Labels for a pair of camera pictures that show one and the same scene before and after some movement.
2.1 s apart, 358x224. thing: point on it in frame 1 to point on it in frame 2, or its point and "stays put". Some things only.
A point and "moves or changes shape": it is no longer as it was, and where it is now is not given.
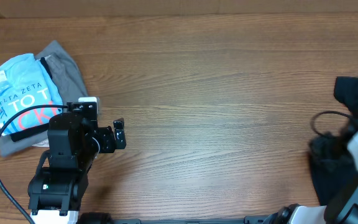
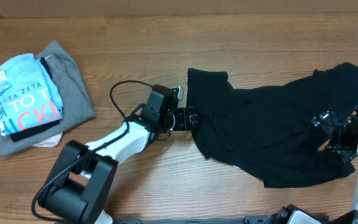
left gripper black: [105, 134] to [183, 122]
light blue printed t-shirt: [16, 84] stays put
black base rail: [248, 220] stays put
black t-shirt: [330, 156] moves or changes shape
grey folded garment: [71, 88] stays put
